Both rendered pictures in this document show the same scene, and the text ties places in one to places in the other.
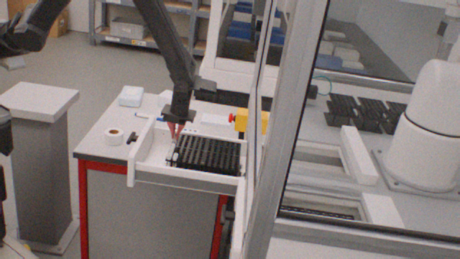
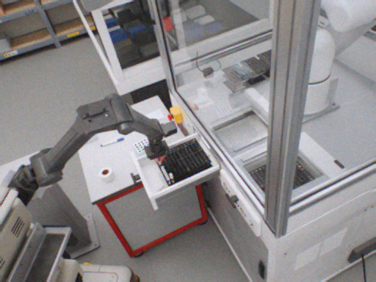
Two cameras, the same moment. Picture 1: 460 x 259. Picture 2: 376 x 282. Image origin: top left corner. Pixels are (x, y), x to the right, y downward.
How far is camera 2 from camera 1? 55 cm
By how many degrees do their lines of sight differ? 22
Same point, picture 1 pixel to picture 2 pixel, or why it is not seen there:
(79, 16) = not seen: outside the picture
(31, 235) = (71, 249)
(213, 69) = (125, 80)
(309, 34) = (296, 138)
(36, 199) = not seen: hidden behind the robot
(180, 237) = (178, 200)
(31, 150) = (43, 207)
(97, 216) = (123, 222)
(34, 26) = (54, 172)
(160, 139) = (144, 163)
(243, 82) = (148, 77)
